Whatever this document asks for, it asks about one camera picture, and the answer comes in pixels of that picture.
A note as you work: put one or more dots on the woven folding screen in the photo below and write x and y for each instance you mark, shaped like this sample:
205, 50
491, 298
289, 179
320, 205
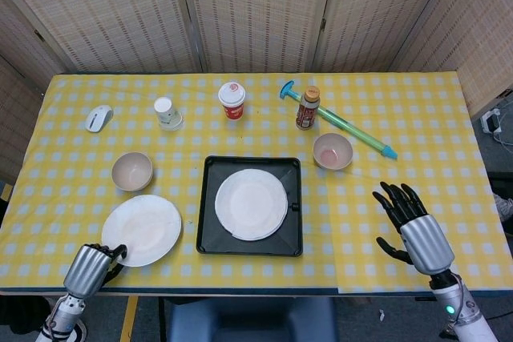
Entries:
256, 9

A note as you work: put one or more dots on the white sneaker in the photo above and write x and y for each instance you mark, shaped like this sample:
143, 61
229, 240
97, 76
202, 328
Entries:
506, 203

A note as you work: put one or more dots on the red paper cup white lid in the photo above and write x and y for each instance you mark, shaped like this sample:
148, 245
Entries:
232, 107

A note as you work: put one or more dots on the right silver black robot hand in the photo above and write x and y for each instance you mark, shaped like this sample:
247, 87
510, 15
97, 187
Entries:
426, 242

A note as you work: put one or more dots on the green and blue water pump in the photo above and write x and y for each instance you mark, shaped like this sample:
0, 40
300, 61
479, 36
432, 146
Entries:
352, 127

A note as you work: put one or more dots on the white paper plate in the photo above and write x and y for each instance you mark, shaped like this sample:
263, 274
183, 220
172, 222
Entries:
140, 230
250, 206

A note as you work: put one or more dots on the black square plastic tray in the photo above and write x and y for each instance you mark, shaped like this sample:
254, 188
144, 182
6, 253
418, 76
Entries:
208, 238

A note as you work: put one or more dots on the white computer mouse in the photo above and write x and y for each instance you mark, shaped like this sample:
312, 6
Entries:
98, 117

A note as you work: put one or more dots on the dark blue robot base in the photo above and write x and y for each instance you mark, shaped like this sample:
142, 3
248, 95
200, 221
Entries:
252, 322

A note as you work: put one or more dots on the beige plastic bowl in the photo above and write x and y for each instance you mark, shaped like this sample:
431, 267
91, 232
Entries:
332, 154
132, 174

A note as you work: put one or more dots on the white power strip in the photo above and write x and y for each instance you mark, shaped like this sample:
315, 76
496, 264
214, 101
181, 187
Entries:
491, 119

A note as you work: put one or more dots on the brown drink bottle yellow cap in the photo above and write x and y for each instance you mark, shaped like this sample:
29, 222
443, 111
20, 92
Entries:
306, 113

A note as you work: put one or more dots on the stack of white paper cups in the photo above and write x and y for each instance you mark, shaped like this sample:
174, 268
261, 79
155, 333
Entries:
166, 113

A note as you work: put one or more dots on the yellow checked tablecloth sheet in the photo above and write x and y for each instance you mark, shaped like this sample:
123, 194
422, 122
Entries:
248, 138
421, 138

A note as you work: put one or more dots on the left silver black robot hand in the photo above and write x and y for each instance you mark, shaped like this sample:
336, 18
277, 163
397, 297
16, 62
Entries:
86, 270

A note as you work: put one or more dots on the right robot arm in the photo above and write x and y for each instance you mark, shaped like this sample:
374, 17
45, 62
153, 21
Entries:
445, 298

